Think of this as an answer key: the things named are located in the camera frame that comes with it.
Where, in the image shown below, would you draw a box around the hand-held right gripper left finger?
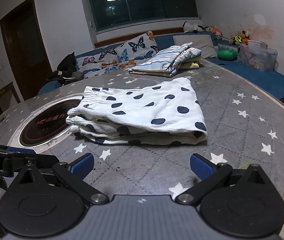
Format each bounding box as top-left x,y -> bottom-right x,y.
14,152 -> 109,205

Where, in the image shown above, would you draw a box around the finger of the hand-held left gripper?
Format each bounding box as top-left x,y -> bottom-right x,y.
6,146 -> 37,155
3,152 -> 60,177

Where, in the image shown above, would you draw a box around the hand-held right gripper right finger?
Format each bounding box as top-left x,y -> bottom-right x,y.
176,152 -> 270,205

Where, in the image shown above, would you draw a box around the white navy polka-dot pants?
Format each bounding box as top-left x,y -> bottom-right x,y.
65,77 -> 207,146

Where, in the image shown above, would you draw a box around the round black induction hob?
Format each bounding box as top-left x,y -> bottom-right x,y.
8,96 -> 85,154

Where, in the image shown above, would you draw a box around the black pen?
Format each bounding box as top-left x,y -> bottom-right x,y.
0,114 -> 9,132

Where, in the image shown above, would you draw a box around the grey star-print tablecloth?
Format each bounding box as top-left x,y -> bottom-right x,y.
0,64 -> 284,233

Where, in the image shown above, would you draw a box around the olive garment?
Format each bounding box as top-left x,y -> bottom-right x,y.
70,70 -> 85,80

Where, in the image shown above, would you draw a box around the yellow cloth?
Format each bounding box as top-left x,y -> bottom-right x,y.
179,60 -> 200,70

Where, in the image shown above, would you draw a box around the dark wooden door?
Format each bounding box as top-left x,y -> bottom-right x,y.
0,0 -> 54,103

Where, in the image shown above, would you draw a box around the blue sofa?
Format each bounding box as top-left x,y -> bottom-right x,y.
37,31 -> 284,99

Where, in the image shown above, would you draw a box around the butterfly print pillow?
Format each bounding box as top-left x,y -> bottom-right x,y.
76,46 -> 120,75
116,31 -> 160,69

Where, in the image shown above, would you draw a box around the folded blue striped blanket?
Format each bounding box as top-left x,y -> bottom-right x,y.
129,42 -> 202,78

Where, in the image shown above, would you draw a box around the green plastic bowl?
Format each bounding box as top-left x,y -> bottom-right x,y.
217,49 -> 238,61

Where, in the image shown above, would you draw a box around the clear plastic storage box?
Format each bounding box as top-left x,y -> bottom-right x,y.
240,40 -> 278,72

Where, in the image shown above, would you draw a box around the grey cushion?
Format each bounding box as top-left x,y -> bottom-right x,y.
173,34 -> 218,58

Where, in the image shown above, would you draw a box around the brown plush bear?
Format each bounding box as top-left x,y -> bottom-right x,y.
230,30 -> 250,46

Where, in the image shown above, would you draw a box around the pink plush toy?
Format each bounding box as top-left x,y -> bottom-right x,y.
208,26 -> 223,39

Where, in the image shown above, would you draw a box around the white and black plush dog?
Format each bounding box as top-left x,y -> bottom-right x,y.
183,21 -> 211,34

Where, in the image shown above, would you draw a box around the dark window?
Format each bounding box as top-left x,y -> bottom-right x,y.
86,0 -> 199,33

